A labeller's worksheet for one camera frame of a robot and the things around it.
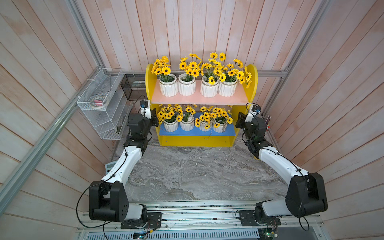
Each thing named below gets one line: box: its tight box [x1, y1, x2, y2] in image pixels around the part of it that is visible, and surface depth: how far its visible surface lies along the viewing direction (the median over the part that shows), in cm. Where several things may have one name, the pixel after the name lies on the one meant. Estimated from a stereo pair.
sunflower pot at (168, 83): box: [151, 56, 178, 97], surface depth 71 cm
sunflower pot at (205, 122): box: [194, 106, 217, 132], surface depth 85 cm
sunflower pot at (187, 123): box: [180, 104, 198, 131], surface depth 90 cm
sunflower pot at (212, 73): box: [200, 52, 227, 98], surface depth 70 cm
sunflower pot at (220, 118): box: [210, 107, 234, 133], surface depth 85 cm
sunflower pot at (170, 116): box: [157, 104, 183, 132], surface depth 86 cm
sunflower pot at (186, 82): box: [178, 53, 202, 97], surface depth 70 cm
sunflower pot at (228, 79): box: [218, 59, 252, 97], surface depth 70 cm
